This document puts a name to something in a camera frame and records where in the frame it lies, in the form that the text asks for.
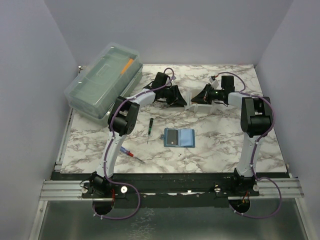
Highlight orange pen in box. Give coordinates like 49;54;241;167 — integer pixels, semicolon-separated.
120;58;134;75

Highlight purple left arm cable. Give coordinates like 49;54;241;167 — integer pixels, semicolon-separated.
103;67;176;221

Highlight white plastic card tray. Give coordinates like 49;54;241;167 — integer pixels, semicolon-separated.
184;89;219;115

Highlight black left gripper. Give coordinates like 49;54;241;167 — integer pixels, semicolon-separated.
159;85;186;107

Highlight blue leather card holder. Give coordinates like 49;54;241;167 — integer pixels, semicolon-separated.
163;128;196;148

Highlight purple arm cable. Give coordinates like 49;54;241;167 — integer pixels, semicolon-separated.
103;67;176;221
212;71;283;220

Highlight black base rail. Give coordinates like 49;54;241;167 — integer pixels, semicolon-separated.
43;172;293;208

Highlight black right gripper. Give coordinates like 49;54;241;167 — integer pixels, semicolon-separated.
191;84;225;106

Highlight green black screwdriver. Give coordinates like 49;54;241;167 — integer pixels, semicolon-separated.
147;117;154;144

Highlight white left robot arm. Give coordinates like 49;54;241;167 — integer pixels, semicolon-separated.
89;67;187;198

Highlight aluminium frame rail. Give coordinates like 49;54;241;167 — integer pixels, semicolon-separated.
39;178;304;201

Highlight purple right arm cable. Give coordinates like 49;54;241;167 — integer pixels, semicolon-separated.
212;71;283;220

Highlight clear plastic storage box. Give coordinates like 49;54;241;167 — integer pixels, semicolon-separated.
64;43;143;120

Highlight blue red screwdriver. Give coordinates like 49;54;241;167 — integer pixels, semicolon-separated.
120;146;145;164

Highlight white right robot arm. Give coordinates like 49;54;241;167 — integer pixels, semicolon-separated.
191;71;275;196

